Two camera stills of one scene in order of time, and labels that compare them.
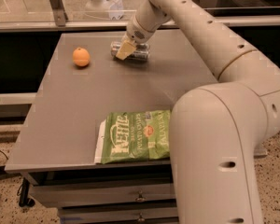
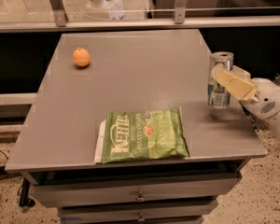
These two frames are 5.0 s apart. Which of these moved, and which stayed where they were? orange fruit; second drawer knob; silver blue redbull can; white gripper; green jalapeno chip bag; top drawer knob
Moved: silver blue redbull can; white gripper
Stayed: second drawer knob; orange fruit; green jalapeno chip bag; top drawer knob
